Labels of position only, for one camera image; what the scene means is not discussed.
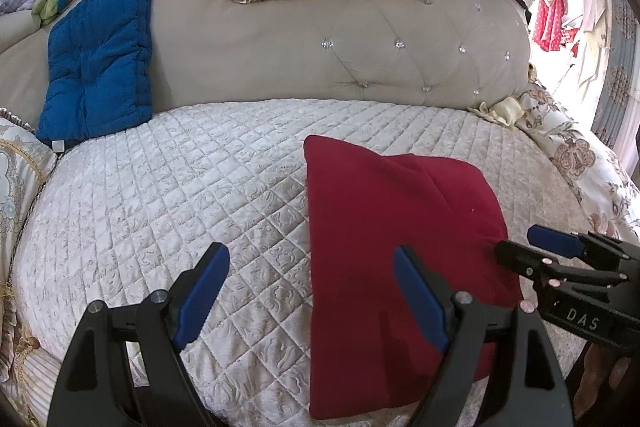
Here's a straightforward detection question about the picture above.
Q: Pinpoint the green and blue plush toy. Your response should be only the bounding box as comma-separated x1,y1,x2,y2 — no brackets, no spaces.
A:
30,0,79,28

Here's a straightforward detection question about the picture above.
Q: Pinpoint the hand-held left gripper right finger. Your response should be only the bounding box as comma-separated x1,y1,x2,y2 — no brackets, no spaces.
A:
393,245,574,427

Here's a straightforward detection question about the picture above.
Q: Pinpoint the beige tufted headboard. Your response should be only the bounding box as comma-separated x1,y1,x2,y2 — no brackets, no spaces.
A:
0,0,532,118

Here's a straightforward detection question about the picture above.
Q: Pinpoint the hanging white garment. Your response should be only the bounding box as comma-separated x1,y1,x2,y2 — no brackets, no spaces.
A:
576,0,615,88

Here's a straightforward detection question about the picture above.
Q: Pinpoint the cream gold-trimmed pillow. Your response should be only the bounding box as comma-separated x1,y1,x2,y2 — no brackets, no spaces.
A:
0,108,60,418

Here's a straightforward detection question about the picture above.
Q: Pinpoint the blue quilted cushion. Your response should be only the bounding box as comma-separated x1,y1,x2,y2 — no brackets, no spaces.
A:
36,0,154,148

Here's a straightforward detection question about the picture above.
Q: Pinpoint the grey patterned curtain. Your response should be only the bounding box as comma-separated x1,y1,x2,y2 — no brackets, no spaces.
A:
590,0,640,154

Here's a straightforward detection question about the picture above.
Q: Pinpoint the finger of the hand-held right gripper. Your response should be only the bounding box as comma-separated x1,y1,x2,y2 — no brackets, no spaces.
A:
494,240,627,294
527,225,640,266

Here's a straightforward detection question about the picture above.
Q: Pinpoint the red cloth pillowcase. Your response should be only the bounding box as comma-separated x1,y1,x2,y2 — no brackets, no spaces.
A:
303,135,525,420

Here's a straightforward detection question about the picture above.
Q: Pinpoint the cream floral bedding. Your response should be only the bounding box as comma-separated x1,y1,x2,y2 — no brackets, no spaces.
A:
467,79,640,239

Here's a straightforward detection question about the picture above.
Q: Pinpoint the cream quilted bed cover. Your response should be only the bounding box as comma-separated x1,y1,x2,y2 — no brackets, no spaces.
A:
11,98,601,427

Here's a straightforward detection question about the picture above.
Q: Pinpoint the person's right hand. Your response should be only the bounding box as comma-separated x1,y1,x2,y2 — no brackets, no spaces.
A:
575,343,635,419

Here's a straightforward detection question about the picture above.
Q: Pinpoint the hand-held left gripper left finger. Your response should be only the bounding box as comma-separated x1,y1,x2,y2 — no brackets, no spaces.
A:
46,243,231,427

